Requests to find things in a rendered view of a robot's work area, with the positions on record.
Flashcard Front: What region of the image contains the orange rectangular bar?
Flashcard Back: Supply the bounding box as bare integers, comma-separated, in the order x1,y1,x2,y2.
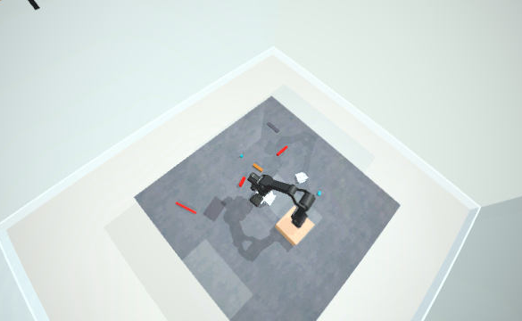
253,163,263,172

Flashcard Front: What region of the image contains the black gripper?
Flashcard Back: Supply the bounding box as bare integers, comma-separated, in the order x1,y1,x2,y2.
250,188,269,207

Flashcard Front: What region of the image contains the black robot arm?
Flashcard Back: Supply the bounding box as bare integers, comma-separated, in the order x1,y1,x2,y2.
247,173,316,229

